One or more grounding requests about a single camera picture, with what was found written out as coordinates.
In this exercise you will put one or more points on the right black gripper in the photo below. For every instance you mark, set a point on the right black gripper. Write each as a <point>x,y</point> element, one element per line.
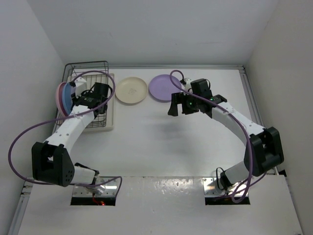
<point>177,98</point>

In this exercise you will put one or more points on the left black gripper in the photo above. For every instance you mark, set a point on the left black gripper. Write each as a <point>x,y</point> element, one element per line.
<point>74,98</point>

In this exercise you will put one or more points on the cream plate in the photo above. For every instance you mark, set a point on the cream plate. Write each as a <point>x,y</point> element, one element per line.
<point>131,90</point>

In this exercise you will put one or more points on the blue plate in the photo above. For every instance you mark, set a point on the blue plate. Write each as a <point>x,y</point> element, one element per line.
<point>66,98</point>

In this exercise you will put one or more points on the pink plate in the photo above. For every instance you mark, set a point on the pink plate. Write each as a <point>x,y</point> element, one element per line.
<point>58,99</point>

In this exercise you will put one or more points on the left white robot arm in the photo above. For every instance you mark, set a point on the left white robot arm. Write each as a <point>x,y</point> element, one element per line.
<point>51,162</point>

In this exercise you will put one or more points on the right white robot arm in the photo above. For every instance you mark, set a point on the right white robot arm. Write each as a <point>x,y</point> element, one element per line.
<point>263,145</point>

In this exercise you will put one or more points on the far purple plate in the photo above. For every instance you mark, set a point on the far purple plate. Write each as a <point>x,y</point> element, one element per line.
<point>161,88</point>

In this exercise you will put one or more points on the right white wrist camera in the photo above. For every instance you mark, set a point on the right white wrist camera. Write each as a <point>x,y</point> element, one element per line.
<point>186,83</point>

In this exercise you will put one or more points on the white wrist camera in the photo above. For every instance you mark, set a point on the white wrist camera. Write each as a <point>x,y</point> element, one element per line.
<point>78,86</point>
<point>186,83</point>

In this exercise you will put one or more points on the black wire dish rack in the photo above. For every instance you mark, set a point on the black wire dish rack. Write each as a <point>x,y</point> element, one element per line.
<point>103,122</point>

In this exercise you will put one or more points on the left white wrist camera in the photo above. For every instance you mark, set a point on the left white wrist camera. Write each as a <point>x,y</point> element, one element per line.
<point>78,86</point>

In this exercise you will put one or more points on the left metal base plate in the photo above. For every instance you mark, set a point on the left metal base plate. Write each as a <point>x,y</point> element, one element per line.
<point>108,188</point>

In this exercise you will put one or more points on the metal base plate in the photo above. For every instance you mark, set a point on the metal base plate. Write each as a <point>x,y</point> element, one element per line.
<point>211,189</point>
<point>108,188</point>

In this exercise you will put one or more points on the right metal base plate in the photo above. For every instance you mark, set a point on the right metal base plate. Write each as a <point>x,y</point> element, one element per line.
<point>211,189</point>

